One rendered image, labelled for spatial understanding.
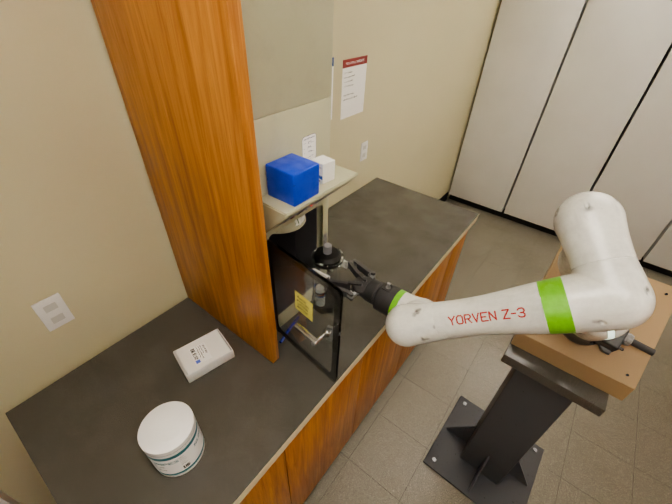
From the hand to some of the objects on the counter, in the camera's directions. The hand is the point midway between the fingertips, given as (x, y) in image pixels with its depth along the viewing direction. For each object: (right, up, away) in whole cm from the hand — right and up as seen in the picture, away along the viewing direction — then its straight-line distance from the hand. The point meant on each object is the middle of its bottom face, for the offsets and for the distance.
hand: (327, 266), depth 116 cm
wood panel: (-37, -22, +14) cm, 46 cm away
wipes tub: (-40, -50, -21) cm, 67 cm away
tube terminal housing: (-21, -13, +27) cm, 37 cm away
